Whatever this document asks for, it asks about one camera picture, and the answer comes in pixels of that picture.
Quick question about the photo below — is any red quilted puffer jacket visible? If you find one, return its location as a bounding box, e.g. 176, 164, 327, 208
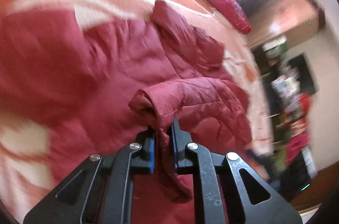
1, 0, 252, 223

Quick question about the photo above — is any pile of colourful clothes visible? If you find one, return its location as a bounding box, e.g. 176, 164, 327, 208
270, 72, 317, 182

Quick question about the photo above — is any black television screen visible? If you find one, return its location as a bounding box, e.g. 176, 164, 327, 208
288, 54, 318, 95

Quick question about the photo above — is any wooden wardrobe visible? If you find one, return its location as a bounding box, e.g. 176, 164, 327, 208
246, 0, 325, 49

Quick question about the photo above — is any orange white floral blanket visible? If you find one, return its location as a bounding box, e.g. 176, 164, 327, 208
1, 0, 272, 223

